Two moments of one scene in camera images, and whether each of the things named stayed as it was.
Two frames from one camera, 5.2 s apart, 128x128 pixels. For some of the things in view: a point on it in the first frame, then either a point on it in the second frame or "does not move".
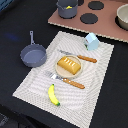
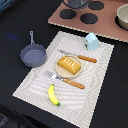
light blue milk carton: (91, 42) does not move
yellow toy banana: (51, 95) does not move
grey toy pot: (67, 13) to (77, 4)
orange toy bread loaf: (69, 65) does not move
